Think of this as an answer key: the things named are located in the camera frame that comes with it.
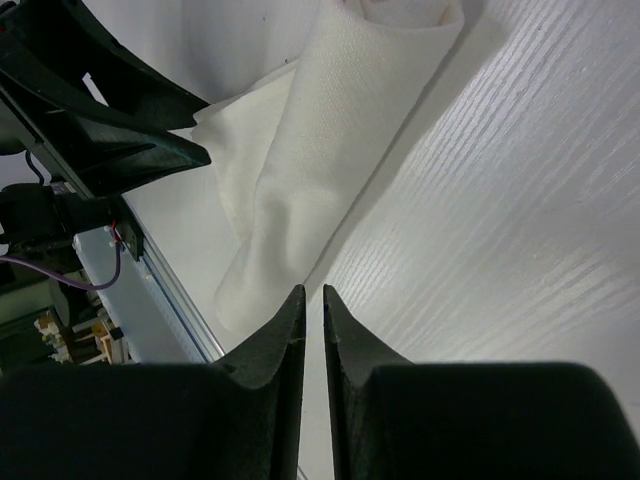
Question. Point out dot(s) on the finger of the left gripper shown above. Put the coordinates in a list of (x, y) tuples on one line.
[(53, 108), (127, 83)]

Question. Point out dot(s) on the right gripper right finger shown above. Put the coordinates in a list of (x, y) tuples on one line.
[(395, 419)]

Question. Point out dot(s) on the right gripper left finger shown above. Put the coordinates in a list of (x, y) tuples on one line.
[(236, 418)]

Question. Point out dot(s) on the white cloth napkin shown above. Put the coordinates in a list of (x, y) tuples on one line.
[(292, 153)]

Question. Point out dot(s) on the front aluminium rail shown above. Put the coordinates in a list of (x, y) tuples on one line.
[(159, 320)]

